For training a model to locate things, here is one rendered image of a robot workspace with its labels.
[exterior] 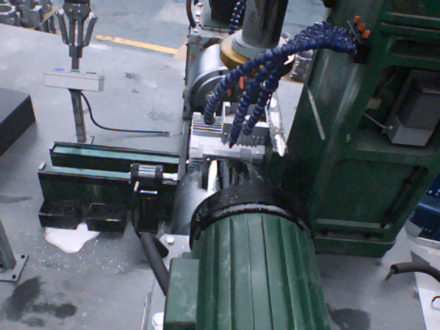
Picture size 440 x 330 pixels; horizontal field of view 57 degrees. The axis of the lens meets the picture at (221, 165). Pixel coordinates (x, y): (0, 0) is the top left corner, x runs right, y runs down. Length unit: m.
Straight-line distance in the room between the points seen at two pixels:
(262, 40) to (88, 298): 0.75
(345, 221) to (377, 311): 0.25
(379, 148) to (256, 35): 0.39
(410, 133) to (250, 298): 0.66
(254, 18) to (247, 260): 0.59
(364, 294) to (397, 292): 0.10
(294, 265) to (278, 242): 0.03
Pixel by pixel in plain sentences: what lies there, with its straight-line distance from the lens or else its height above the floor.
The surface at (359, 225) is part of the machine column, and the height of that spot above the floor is 0.94.
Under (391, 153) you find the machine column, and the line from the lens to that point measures 1.02.
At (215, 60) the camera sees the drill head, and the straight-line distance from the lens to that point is 1.31.
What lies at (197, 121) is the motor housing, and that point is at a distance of 1.10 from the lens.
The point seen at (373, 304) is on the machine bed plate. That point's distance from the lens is 1.22.
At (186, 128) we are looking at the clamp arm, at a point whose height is 1.03.
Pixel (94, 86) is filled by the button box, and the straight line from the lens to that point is 1.34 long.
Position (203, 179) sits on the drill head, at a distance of 0.87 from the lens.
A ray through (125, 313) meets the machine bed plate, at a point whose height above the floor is 0.80.
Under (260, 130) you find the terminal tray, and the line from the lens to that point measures 1.06.
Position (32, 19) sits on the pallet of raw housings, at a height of 0.41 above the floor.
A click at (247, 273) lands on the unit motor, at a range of 0.48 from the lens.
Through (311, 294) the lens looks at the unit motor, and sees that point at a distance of 0.51.
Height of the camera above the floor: 1.75
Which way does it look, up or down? 41 degrees down
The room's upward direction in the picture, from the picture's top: 9 degrees clockwise
